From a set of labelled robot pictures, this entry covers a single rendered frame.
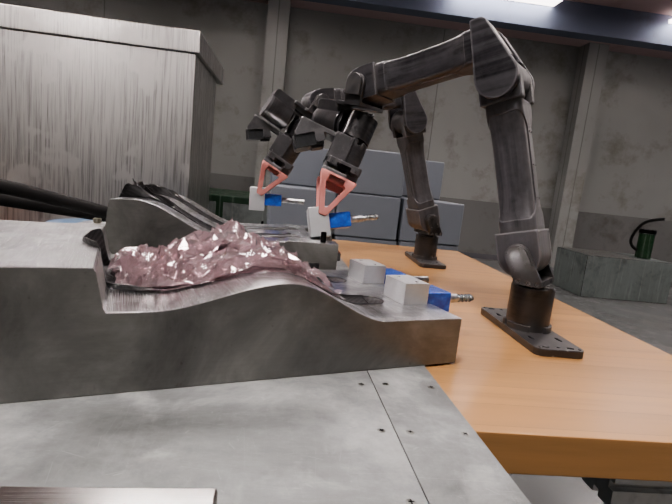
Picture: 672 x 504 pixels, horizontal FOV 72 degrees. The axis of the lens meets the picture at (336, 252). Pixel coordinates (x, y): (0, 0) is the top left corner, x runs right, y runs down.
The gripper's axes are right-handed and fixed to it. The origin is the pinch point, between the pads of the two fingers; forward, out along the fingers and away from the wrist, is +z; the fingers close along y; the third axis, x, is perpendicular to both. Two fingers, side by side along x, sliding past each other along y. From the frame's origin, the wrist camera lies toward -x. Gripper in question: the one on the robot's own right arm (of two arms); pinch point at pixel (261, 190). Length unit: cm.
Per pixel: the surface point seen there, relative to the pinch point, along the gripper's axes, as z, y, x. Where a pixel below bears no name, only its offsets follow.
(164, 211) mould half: 9.2, 36.6, -11.0
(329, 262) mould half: 1.8, 36.6, 16.3
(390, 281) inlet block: -3, 57, 20
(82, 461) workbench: 16, 85, 0
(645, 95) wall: -415, -568, 409
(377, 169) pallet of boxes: -39, -159, 49
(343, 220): -5.4, 31.1, 15.2
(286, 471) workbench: 10, 85, 12
